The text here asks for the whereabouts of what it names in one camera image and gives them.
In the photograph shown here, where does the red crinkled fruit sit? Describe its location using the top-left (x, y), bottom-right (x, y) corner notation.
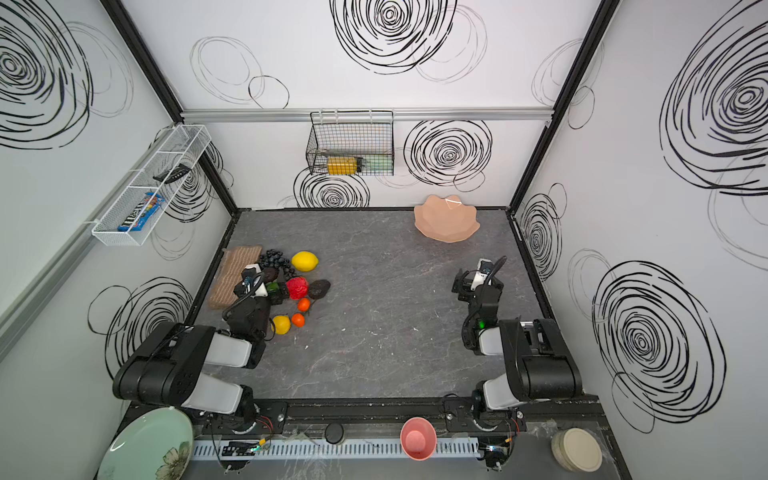
top-left (285, 276), bottom-right (309, 300)

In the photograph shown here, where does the yellow lemon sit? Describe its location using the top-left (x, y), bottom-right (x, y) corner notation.
top-left (291, 251), bottom-right (319, 273)

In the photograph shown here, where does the dark avocado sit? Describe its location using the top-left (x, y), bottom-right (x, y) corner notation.
top-left (307, 279), bottom-right (331, 300)

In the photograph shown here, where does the pink wavy fruit bowl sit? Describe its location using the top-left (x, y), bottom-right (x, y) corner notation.
top-left (414, 195), bottom-right (480, 243)

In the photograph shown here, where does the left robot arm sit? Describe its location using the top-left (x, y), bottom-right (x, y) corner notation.
top-left (112, 264), bottom-right (277, 434)

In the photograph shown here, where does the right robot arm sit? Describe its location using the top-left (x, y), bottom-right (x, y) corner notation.
top-left (452, 262), bottom-right (584, 431)

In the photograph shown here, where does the small yellow fruit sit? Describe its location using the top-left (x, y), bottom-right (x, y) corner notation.
top-left (272, 315), bottom-right (292, 335)

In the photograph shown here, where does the brown woven mat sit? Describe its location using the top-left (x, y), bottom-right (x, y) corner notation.
top-left (207, 245), bottom-right (263, 310)

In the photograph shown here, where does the dark grape bunch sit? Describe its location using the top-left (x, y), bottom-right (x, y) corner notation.
top-left (258, 249), bottom-right (297, 280)

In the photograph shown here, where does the orange tangerine upper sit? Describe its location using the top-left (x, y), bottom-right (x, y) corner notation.
top-left (297, 298), bottom-right (311, 313)

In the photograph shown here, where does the orange tangerine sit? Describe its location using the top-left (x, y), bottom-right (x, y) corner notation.
top-left (297, 298), bottom-right (311, 313)
top-left (291, 313), bottom-right (306, 328)

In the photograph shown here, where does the orange tangerine lower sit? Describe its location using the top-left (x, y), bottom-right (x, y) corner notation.
top-left (291, 313), bottom-right (306, 328)

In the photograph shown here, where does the blue candy packet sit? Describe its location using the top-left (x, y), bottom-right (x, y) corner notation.
top-left (117, 192), bottom-right (165, 232)

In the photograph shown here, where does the black remote control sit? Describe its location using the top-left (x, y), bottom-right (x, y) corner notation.
top-left (153, 163), bottom-right (191, 185)

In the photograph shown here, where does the yellow bottle in basket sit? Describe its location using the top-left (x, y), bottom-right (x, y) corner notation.
top-left (326, 156), bottom-right (362, 176)

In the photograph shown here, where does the green item in basket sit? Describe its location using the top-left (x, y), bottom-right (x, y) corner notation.
top-left (360, 154), bottom-right (394, 176)

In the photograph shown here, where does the pink cup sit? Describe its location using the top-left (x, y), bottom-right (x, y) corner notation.
top-left (400, 417), bottom-right (437, 461)

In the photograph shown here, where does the black round knob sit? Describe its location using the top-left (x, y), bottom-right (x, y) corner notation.
top-left (324, 423), bottom-right (345, 445)

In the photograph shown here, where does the green floral plate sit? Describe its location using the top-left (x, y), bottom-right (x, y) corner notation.
top-left (96, 407), bottom-right (194, 480)

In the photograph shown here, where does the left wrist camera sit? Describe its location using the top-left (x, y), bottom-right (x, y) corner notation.
top-left (241, 264), bottom-right (261, 282)

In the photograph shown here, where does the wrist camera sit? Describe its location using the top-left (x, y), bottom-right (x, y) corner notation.
top-left (470, 258), bottom-right (495, 291)
top-left (241, 264), bottom-right (261, 282)

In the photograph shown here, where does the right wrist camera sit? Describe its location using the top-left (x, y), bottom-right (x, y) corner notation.
top-left (470, 258), bottom-right (495, 291)

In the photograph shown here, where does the white wire shelf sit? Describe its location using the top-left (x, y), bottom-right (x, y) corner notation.
top-left (91, 124), bottom-right (212, 247)

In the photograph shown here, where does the black wire basket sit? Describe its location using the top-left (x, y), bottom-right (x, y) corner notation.
top-left (305, 119), bottom-right (395, 175)

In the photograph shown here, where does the white slotted cable duct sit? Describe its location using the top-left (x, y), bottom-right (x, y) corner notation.
top-left (190, 436), bottom-right (481, 462)

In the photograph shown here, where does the aluminium wall rail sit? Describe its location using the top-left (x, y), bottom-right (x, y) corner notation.
top-left (181, 106), bottom-right (554, 123)

